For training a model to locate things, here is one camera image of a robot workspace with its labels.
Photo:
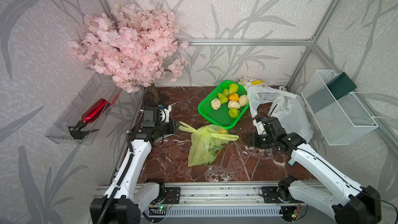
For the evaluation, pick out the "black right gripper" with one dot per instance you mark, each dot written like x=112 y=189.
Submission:
x=252 y=141

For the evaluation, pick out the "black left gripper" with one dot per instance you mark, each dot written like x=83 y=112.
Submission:
x=173 y=129

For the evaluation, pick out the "orange pear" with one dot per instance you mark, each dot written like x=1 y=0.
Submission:
x=234 y=97
x=222 y=131

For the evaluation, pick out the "green avocado print plastic bag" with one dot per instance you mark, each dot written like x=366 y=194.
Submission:
x=206 y=143

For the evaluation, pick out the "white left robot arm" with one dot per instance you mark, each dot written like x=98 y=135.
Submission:
x=121 y=203

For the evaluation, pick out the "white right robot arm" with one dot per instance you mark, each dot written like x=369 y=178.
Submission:
x=347 y=202

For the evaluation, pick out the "white plastic bag near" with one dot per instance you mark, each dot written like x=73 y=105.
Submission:
x=291 y=114

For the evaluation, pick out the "white plastic bag far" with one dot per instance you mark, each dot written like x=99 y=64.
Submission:
x=264 y=95

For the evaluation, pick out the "green pear middle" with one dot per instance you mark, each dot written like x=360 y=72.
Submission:
x=234 y=113

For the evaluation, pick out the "white pear far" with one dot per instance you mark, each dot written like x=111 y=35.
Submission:
x=243 y=100

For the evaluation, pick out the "white pear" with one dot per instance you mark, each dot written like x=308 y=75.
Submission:
x=216 y=104
x=243 y=100
x=233 y=104

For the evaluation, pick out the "white pear upper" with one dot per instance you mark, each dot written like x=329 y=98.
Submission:
x=233 y=104

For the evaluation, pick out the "patterned white plastic bag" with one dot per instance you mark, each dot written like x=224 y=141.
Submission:
x=248 y=82

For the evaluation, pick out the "green plastic perforated basket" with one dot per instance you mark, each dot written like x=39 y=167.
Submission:
x=221 y=116

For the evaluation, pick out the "green pear with stem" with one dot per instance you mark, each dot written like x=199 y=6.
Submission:
x=223 y=98

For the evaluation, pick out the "green pear top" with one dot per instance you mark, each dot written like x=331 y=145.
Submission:
x=233 y=88

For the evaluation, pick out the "red black hair brush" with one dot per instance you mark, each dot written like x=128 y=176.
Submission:
x=101 y=106

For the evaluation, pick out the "pink cherry blossom tree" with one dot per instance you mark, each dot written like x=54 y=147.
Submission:
x=135 y=48

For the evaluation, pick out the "dark green card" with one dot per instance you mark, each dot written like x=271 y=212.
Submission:
x=341 y=86

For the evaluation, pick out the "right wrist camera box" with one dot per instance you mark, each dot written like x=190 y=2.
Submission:
x=259 y=123

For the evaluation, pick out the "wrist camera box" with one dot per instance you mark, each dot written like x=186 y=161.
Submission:
x=259 y=123
x=165 y=111

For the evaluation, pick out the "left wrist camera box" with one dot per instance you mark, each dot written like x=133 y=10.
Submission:
x=165 y=111

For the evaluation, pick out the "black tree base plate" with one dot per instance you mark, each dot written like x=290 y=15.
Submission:
x=151 y=99

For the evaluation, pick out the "clear acrylic wall shelf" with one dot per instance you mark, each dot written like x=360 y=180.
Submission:
x=99 y=86

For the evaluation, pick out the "white wire mesh basket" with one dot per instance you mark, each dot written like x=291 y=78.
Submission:
x=342 y=121

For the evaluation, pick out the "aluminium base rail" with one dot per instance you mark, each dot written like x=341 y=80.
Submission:
x=246 y=193

